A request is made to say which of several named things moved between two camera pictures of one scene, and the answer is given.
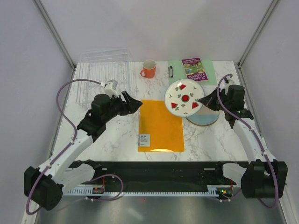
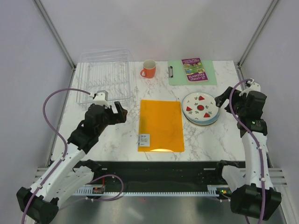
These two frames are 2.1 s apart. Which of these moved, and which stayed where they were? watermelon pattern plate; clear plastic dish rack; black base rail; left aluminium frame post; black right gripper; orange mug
Moved: black right gripper; watermelon pattern plate
Stayed: left aluminium frame post; clear plastic dish rack; orange mug; black base rail
